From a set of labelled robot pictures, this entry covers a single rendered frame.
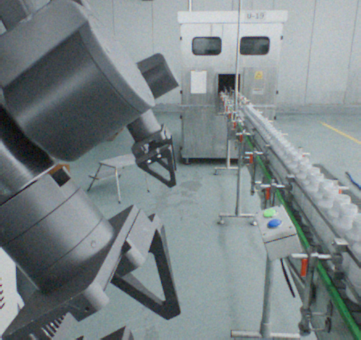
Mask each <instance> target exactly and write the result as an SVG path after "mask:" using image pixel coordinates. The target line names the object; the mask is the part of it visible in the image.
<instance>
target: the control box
mask: <svg viewBox="0 0 361 340"><path fill-rule="evenodd" d="M271 209H274V210H275V212H276V214H275V215H273V216H266V215H265V214H264V212H265V211H267V210H268V209H266V210H263V211H260V212H257V213H255V219H256V221H257V224H258V227H259V231H260V233H261V236H262V239H263V243H264V246H265V248H266V251H267V253H268V258H269V260H270V261H273V260H276V259H280V262H281V267H282V270H283V273H284V278H285V280H286V282H287V285H288V288H289V290H290V292H291V294H292V296H293V298H296V296H295V293H294V291H293V287H292V285H291V282H290V280H289V278H288V274H287V272H286V269H285V267H284V262H283V258H284V261H285V262H286V264H287V265H288V267H289V268H290V270H291V271H292V272H293V274H294V276H295V277H296V278H297V280H298V281H299V283H300V284H301V286H302V287H303V289H305V281H304V279H303V278H302V277H301V275H300V273H299V272H298V270H297V269H296V268H295V266H294V265H293V263H292V261H291V260H290V259H289V256H290V255H291V254H299V253H302V249H301V246H300V243H299V240H298V237H297V233H296V230H295V227H294V226H293V224H292V222H291V221H290V219H289V217H288V215H287V214H286V212H285V210H284V208H283V206H282V205H278V206H276V207H273V208H271ZM274 218H278V219H279V220H280V224H279V225H278V226H269V225H268V222H269V221H270V220H272V219H274Z"/></svg>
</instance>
